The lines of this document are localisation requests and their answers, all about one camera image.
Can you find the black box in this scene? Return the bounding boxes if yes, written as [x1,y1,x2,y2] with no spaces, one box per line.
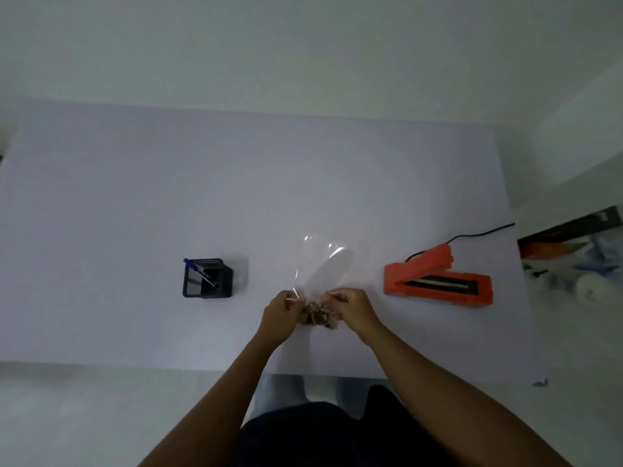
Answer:
[517,204,623,246]

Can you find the person's left forearm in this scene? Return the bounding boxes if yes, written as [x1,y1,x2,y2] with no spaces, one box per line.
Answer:
[138,333,288,467]

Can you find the blue pen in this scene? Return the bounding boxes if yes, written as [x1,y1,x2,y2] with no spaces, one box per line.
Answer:
[182,257,217,287]

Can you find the orange box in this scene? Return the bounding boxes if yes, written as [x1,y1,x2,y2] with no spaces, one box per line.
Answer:
[519,241,587,261]

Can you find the blue packets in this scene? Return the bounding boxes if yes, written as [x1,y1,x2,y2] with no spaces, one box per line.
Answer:
[572,237,619,276]

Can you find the person's left hand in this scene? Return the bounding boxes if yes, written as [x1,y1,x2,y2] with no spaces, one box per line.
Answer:
[255,290,308,348]

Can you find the person's grey trousers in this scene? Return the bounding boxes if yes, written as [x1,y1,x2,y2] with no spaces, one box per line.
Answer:
[245,374,390,429]

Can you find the person's right hand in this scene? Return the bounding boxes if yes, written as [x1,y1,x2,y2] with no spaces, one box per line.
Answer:
[321,288,385,346]

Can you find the person's right forearm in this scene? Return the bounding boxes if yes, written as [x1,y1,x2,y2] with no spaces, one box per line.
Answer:
[360,325,573,467]

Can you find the orange heat sealer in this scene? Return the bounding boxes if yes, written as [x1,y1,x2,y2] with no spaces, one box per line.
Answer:
[383,243,494,308]

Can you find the black power cable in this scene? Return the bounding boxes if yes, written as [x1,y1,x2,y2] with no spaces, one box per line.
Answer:
[405,222,516,263]

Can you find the black mesh pen holder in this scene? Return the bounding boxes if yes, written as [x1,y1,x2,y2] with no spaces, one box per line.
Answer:
[182,258,234,300]

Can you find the white tape roll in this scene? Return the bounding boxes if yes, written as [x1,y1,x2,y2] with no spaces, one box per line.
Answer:
[575,272,615,307]

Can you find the clear plastic bag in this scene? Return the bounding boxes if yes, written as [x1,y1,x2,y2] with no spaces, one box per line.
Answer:
[287,233,356,331]

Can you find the person's black shirt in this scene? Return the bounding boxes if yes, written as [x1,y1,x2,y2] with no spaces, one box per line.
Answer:
[228,383,458,467]

